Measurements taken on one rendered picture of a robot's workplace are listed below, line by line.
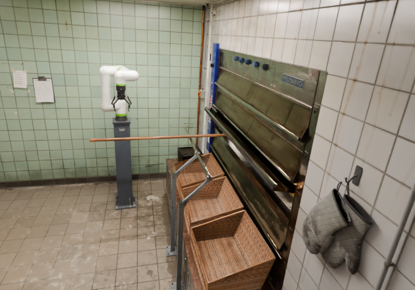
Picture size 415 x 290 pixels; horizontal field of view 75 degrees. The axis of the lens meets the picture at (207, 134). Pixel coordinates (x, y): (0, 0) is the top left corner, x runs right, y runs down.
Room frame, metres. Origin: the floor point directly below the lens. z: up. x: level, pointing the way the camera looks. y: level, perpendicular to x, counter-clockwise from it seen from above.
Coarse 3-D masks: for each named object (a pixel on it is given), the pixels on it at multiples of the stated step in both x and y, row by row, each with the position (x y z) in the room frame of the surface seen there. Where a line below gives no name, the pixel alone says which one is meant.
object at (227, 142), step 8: (216, 128) 3.10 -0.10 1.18; (224, 136) 2.84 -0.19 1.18; (232, 144) 2.62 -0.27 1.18; (232, 152) 2.49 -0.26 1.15; (240, 160) 2.27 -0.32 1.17; (248, 168) 2.09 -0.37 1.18; (256, 176) 1.96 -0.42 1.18; (264, 184) 1.84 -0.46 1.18; (264, 192) 1.77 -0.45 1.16; (272, 192) 1.74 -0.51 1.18; (272, 200) 1.64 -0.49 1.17; (280, 200) 1.64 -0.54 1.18; (280, 208) 1.54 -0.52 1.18; (288, 216) 1.46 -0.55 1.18
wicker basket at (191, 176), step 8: (184, 160) 3.02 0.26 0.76; (208, 160) 3.09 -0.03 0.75; (176, 168) 2.87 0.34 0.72; (192, 168) 3.05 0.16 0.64; (200, 168) 3.08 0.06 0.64; (208, 168) 3.01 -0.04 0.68; (216, 168) 2.80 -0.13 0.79; (184, 176) 2.93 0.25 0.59; (192, 176) 2.94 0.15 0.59; (216, 176) 2.57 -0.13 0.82; (176, 184) 2.74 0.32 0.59; (184, 184) 2.74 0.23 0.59; (192, 184) 2.50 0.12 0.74
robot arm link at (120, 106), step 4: (120, 100) 3.12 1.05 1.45; (124, 100) 3.15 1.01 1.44; (116, 104) 3.05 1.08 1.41; (120, 104) 3.08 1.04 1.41; (124, 104) 3.11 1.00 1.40; (116, 108) 3.05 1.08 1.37; (120, 108) 3.08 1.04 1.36; (124, 108) 3.11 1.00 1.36; (116, 112) 3.09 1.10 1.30; (120, 112) 3.08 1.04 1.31; (124, 112) 3.10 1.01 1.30; (120, 116) 3.08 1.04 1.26
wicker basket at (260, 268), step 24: (240, 216) 1.95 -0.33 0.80; (192, 240) 1.77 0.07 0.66; (216, 240) 1.87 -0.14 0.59; (240, 240) 1.84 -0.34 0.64; (264, 240) 1.61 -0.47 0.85; (216, 264) 1.61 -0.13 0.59; (240, 264) 1.63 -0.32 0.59; (264, 264) 1.42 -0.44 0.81; (216, 288) 1.33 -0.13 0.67; (240, 288) 1.38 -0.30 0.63
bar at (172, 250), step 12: (192, 144) 2.58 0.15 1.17; (180, 168) 2.34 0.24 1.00; (204, 168) 2.05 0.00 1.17; (192, 192) 1.90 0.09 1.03; (180, 204) 1.85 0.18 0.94; (180, 216) 1.85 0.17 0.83; (180, 228) 1.85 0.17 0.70; (180, 240) 1.86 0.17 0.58; (168, 252) 2.30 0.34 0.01; (180, 252) 1.86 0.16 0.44; (180, 264) 1.86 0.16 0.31; (180, 276) 1.86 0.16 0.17; (180, 288) 1.86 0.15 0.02
